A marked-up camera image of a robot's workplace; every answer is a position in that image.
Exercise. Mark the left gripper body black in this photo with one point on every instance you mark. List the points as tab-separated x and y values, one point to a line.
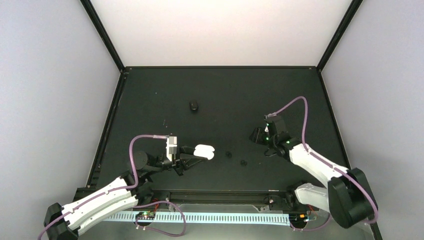
177	165

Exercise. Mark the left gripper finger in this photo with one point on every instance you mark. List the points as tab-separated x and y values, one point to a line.
190	161
186	150

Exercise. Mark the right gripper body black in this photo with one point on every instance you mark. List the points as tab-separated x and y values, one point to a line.
261	140

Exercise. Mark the white earbud charging case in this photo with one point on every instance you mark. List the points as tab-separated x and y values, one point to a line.
204	151

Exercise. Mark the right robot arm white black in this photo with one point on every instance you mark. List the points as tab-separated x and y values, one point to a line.
345	193

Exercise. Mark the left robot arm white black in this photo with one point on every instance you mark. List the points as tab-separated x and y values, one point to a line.
61	224

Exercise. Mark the left circuit board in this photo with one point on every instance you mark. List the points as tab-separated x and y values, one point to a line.
145	215

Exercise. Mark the circuit board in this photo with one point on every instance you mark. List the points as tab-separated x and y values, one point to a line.
145	215
302	218

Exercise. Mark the right circuit board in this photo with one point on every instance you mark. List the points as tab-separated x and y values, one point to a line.
302	218

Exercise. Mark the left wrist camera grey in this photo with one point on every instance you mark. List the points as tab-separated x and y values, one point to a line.
171	147

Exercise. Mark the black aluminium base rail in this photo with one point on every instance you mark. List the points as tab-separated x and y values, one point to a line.
215	196

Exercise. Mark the white slotted cable duct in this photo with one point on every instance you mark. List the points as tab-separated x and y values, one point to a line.
278	219

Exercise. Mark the black frame post right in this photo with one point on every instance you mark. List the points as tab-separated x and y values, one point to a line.
338	34

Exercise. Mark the black frame post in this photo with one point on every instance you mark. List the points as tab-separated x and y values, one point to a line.
102	32
338	34

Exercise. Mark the black frame post left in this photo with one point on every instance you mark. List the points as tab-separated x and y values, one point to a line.
102	32

